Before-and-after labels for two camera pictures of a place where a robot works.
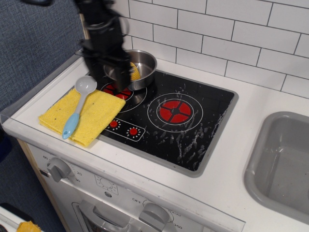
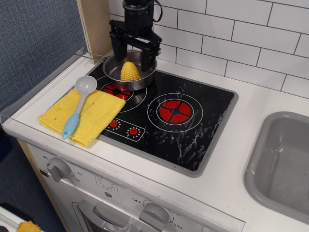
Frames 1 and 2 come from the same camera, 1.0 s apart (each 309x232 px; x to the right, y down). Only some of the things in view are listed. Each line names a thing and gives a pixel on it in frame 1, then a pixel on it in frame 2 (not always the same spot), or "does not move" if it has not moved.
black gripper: x=104 y=41 -> x=137 y=29
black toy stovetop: x=178 y=122 does not move
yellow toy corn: x=134 y=71 does not move
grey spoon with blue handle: x=85 y=85 does not move
